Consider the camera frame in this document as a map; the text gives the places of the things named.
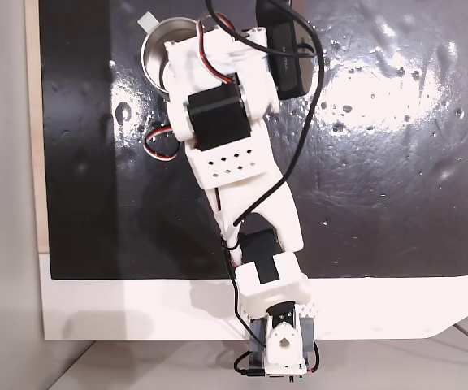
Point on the silver metal cup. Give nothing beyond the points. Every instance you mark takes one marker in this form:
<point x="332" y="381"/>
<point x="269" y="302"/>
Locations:
<point x="152" y="61"/>

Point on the beige board strip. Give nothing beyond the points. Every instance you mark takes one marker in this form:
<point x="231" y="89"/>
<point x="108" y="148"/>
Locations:
<point x="33" y="122"/>

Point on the glossy black mat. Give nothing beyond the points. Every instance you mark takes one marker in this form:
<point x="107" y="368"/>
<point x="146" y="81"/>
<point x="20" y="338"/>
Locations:
<point x="380" y="183"/>

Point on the white table board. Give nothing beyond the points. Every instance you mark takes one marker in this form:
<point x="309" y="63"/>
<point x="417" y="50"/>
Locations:
<point x="136" y="304"/>

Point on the black camera box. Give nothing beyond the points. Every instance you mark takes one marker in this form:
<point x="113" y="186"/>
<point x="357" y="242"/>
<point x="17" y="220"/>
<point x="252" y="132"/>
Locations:
<point x="287" y="61"/>

